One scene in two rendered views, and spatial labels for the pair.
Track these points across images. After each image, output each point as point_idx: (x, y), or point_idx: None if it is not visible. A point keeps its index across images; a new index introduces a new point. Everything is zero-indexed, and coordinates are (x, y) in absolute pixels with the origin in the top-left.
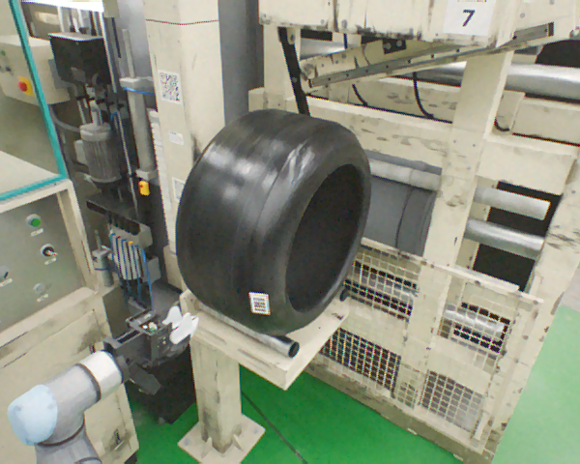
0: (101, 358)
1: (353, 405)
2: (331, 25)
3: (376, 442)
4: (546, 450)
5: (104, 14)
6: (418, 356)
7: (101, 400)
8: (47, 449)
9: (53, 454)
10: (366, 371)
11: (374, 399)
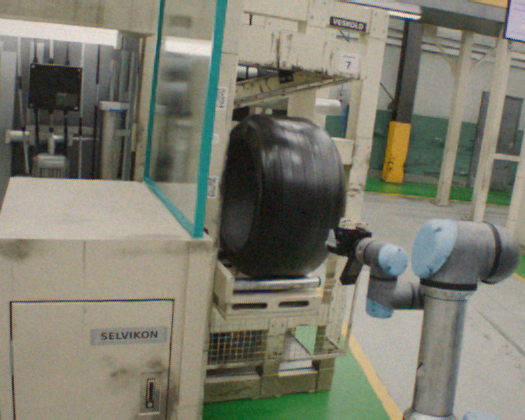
0: (371, 238)
1: (230, 405)
2: (274, 63)
3: (268, 413)
4: (336, 364)
5: (117, 46)
6: (281, 320)
7: None
8: (396, 282)
9: (397, 285)
10: (225, 372)
11: (246, 387)
